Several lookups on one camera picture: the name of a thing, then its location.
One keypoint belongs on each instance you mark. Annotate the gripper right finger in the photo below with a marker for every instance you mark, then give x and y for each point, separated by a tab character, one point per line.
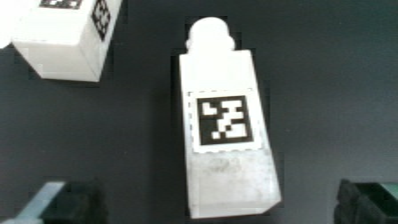
366	203

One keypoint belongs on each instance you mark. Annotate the white table leg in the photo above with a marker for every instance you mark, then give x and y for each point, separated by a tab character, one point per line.
231	176
62	37

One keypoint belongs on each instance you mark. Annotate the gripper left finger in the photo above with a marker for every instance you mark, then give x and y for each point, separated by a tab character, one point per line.
67	203

